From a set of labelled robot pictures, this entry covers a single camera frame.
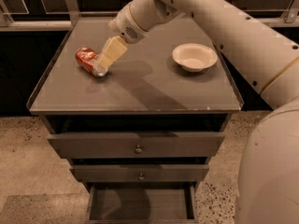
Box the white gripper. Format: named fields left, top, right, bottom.
left=94, top=5, right=148, bottom=73

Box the red coke can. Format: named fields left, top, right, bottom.
left=75, top=47, right=107, bottom=77

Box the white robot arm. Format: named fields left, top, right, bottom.
left=96, top=0, right=299, bottom=224

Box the grey drawer cabinet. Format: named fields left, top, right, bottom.
left=26, top=15, right=244, bottom=224

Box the top drawer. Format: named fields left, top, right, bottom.
left=48, top=132, right=224, bottom=159

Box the drawer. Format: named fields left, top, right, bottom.
left=48, top=132, right=224, bottom=159
left=70, top=164, right=209, bottom=183
left=84, top=183, right=199, bottom=224

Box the top drawer knob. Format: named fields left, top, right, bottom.
left=135, top=145, right=143, bottom=154

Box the drawer knob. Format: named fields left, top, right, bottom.
left=135, top=145, right=143, bottom=154
left=138, top=173, right=145, bottom=181

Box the middle drawer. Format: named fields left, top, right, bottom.
left=70, top=164, right=209, bottom=183

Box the middle drawer knob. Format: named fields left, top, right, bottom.
left=138, top=173, right=145, bottom=181

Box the bottom drawer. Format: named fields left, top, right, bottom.
left=84, top=183, right=199, bottom=224

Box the white bowl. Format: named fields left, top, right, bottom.
left=172, top=43, right=218, bottom=73

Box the metal railing frame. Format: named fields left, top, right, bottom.
left=0, top=0, right=299, bottom=33

